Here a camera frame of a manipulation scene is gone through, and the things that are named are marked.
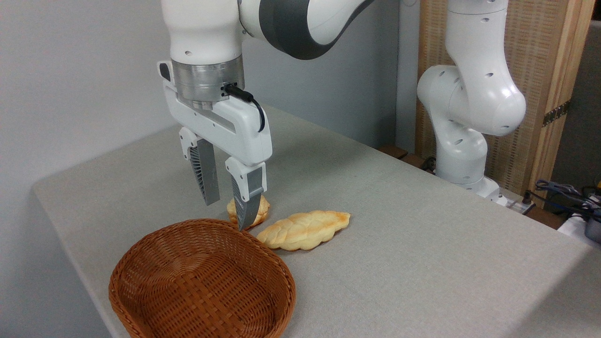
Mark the wooden folding screen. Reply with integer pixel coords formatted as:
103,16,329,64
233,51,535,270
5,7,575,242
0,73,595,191
415,0,596,208

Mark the small round bread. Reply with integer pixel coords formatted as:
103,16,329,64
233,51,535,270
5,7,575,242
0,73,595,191
227,194,271,230

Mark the brown wooden board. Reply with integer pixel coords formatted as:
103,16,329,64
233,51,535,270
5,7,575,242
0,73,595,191
378,144,410,161

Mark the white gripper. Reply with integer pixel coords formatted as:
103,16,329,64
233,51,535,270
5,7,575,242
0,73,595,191
157,61,273,231

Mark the blue-grey cable bundle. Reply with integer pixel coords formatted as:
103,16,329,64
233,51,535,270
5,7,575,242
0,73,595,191
534,179,601,221

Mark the brown wicker basket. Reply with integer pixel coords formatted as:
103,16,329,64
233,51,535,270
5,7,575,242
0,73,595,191
108,218,297,338

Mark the long braided bread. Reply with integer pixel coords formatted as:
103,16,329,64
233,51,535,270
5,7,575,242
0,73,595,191
256,210,352,252

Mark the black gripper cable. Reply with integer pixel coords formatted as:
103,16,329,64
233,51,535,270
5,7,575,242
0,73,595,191
223,83,266,133

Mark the brass screen hinge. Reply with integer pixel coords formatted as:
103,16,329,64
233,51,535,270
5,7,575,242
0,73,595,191
543,100,571,127

